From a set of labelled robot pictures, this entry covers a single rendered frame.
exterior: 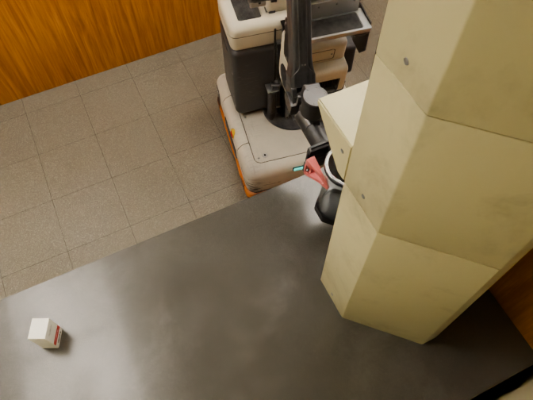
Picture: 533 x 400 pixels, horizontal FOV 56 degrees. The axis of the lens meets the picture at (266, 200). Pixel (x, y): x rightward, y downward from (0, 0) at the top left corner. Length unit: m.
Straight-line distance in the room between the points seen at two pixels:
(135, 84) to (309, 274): 1.99
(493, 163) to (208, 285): 0.84
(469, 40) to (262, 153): 1.83
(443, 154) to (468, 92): 0.11
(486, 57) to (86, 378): 1.08
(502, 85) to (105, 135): 2.47
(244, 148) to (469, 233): 1.65
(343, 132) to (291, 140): 1.52
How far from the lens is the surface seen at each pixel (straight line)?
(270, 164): 2.27
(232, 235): 1.36
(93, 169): 2.74
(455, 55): 0.54
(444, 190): 0.71
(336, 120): 0.84
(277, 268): 1.31
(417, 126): 0.63
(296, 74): 1.22
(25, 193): 2.79
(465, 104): 0.59
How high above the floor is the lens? 2.16
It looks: 60 degrees down
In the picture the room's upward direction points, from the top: 1 degrees counter-clockwise
